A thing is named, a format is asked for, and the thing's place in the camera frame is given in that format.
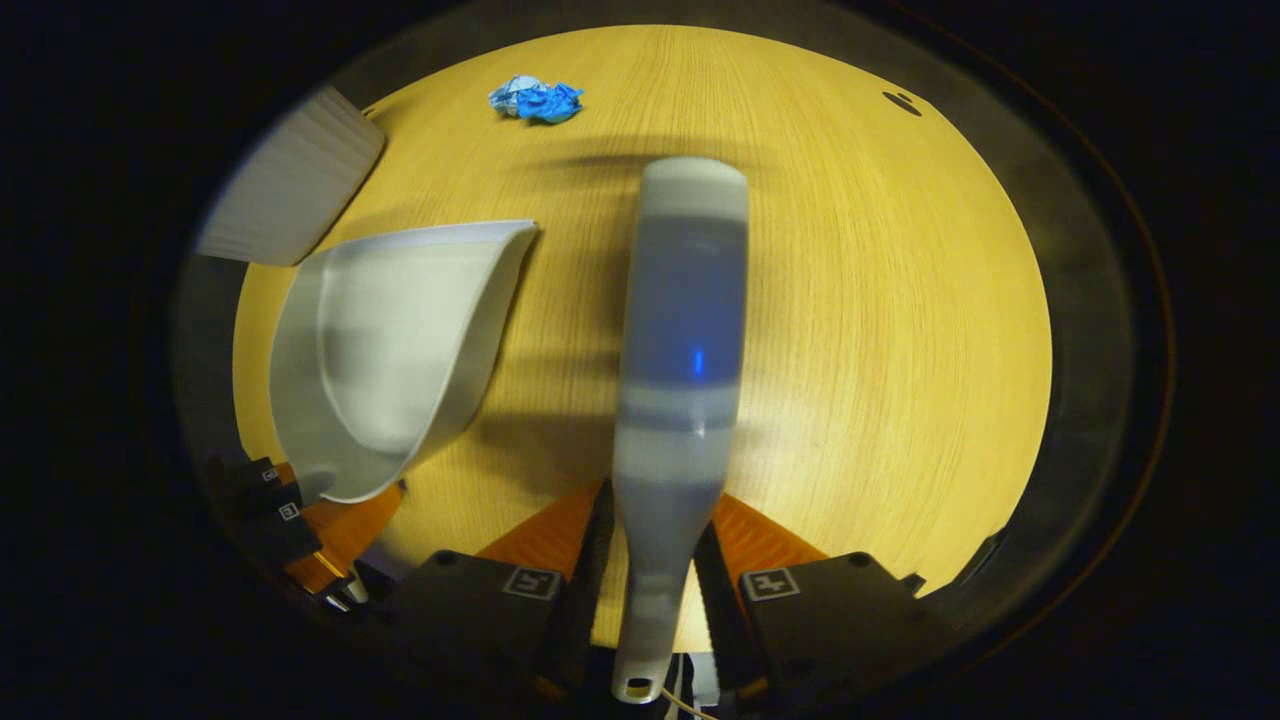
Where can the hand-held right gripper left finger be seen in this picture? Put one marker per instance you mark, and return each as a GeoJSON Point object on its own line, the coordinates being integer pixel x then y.
{"type": "Point", "coordinates": [590, 590]}

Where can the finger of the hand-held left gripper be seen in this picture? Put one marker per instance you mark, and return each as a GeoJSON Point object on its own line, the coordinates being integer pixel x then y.
{"type": "Point", "coordinates": [330, 535]}
{"type": "Point", "coordinates": [250, 478]}

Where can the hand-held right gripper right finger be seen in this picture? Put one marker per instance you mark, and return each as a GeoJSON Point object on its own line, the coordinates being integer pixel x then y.
{"type": "Point", "coordinates": [715, 610]}

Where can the white dustpan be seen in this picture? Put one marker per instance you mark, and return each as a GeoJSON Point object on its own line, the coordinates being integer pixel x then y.
{"type": "Point", "coordinates": [380, 340]}

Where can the small white broom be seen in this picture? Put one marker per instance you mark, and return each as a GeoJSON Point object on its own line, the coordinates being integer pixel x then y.
{"type": "Point", "coordinates": [685, 330]}

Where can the white garbage bin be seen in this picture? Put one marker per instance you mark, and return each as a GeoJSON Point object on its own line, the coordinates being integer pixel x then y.
{"type": "Point", "coordinates": [290, 180]}

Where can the blue paper trash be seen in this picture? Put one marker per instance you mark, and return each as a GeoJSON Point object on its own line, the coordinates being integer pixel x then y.
{"type": "Point", "coordinates": [535, 100]}

